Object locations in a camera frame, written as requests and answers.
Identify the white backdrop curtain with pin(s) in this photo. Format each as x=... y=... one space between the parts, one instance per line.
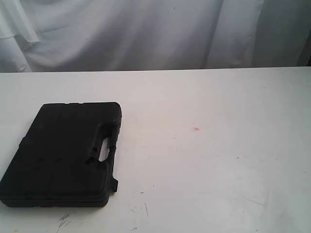
x=115 y=35

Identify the black plastic tool case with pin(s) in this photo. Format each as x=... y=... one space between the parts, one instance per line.
x=66 y=158

